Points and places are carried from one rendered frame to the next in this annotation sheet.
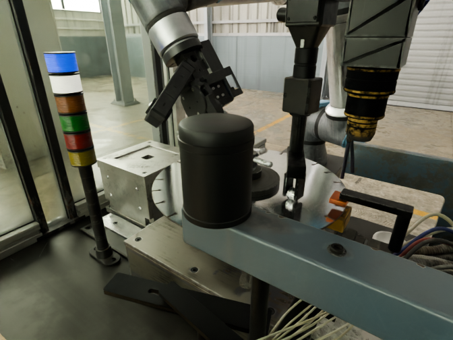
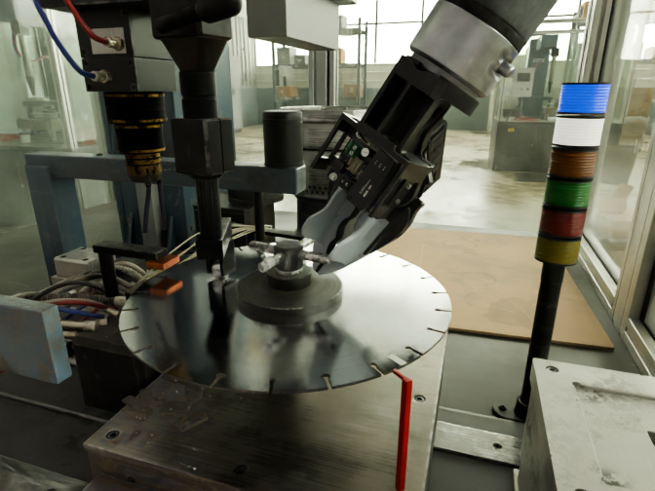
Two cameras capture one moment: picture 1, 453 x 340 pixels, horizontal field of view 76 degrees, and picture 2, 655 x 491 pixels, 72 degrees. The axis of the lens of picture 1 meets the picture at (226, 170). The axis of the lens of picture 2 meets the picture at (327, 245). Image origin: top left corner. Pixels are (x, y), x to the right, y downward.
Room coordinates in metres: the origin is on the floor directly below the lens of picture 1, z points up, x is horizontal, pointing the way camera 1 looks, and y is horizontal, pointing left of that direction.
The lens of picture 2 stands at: (0.88, -0.12, 1.15)
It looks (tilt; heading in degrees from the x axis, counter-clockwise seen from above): 19 degrees down; 163
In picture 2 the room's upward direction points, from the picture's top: straight up
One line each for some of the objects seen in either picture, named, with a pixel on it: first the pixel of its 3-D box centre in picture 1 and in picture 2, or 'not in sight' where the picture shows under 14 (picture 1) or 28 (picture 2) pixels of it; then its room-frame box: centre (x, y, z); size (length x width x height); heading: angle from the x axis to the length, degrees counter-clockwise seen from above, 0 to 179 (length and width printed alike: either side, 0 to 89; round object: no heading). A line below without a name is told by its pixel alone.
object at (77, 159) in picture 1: (82, 154); (557, 246); (0.49, 0.26, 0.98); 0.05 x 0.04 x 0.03; 145
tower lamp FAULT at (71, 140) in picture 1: (78, 138); (561, 219); (0.49, 0.26, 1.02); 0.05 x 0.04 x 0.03; 145
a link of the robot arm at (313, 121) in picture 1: (313, 119); not in sight; (1.02, -0.31, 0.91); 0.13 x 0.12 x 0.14; 35
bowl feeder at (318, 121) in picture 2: not in sight; (337, 176); (-0.28, 0.25, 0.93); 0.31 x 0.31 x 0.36
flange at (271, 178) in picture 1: (247, 174); (289, 281); (0.46, -0.04, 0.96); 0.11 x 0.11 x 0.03
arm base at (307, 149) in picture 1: (308, 148); not in sight; (1.02, -0.31, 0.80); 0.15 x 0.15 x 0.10
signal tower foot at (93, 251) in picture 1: (104, 251); (528, 408); (0.49, 0.26, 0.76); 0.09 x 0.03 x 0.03; 55
